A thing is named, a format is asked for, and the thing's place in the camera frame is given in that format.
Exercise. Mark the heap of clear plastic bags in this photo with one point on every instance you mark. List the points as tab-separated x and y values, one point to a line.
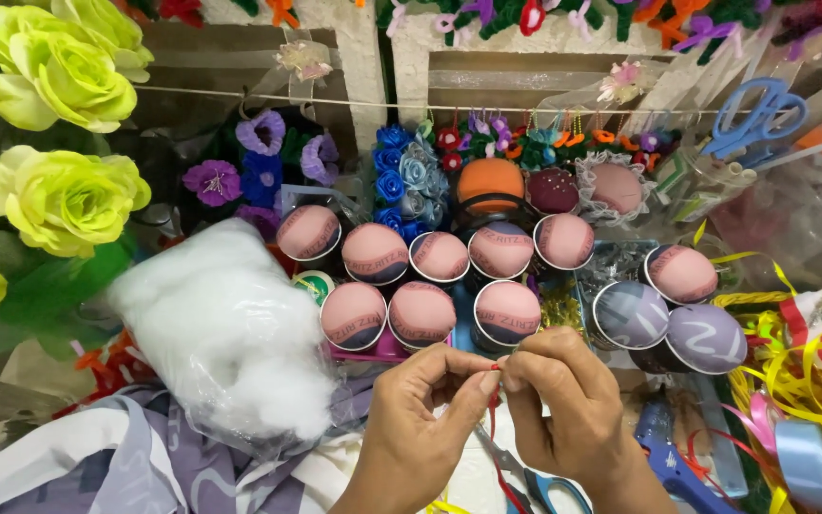
775	214

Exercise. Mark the purple and white cloth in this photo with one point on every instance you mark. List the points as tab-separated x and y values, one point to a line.
133	464

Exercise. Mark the blue plastic scissors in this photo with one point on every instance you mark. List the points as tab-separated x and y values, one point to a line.
757	118

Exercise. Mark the thin red ribbon strand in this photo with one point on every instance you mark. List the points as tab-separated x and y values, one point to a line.
492	418

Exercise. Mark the pipe cleaner flower garland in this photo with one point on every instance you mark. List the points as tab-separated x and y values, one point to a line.
596	18

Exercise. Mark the grey purple pincushion cup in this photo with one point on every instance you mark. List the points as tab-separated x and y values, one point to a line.
629	314

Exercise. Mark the green and white tape roll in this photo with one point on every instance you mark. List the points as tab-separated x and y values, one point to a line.
313	285

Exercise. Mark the blue glue gun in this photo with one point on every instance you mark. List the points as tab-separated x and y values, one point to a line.
668	457

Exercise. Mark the person's left hand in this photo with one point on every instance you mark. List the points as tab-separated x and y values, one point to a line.
411	428

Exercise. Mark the lilac purple pincushion cup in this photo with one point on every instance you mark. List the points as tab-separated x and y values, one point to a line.
703	339

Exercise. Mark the orange pincushion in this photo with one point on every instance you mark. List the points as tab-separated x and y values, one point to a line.
489	182

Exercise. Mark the small pink ribbon flower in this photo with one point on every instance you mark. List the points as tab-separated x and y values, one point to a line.
621	82
304	61

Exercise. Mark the row of small hanging flowers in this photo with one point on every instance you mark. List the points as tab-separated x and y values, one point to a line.
546	139

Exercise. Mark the pink plastic tray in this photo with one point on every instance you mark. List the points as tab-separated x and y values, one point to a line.
382	351

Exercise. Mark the maroon pincushion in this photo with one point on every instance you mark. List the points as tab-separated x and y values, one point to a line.
552	189

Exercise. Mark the light blue ribbon roll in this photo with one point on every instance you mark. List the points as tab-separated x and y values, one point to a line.
807	457

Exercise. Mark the group of pink pincushion cups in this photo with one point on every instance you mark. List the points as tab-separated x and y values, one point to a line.
439	285

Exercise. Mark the heap of yellow ribbon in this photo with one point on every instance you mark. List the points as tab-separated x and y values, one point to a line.
818	364

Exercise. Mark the person's right hand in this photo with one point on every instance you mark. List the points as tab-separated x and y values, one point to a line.
575	407

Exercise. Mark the clear bag of white stuffing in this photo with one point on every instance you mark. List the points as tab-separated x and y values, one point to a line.
232	335

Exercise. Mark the pink pincushion with lace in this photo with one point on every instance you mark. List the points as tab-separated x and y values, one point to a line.
614	187

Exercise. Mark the bunch of purple fabric flowers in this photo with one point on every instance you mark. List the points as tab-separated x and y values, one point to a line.
261	171

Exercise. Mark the bunch of blue ribbon roses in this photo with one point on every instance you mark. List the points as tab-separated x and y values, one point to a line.
404	175

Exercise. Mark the orange ribbon bundle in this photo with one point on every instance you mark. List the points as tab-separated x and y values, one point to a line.
108	368

